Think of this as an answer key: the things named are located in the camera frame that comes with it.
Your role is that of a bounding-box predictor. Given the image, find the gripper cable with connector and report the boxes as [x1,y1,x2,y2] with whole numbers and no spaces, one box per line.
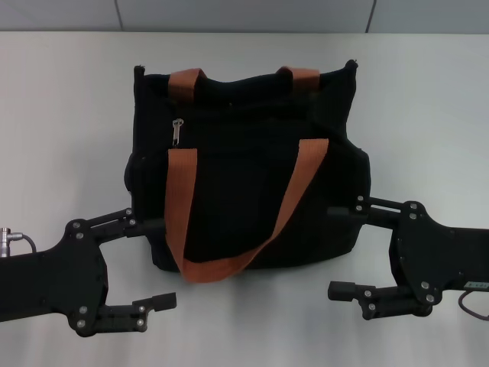
[0,225,37,255]
[457,289,489,319]

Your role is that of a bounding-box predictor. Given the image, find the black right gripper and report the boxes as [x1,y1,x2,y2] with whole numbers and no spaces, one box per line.
[327,194,489,321]

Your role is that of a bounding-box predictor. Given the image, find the black food bag orange handles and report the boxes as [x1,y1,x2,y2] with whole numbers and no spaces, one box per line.
[124,59,374,284]

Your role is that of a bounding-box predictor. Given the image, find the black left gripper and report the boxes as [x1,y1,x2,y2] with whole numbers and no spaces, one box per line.
[0,207,177,339]

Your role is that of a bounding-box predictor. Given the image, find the silver metal zipper pull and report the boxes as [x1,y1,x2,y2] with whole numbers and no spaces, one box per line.
[170,117,185,148]

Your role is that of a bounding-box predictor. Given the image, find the right gripper cable with connector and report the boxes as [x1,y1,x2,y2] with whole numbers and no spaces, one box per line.
[457,289,489,319]

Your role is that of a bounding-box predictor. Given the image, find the left gripper cable with connector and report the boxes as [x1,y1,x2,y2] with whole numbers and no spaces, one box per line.
[0,225,37,255]

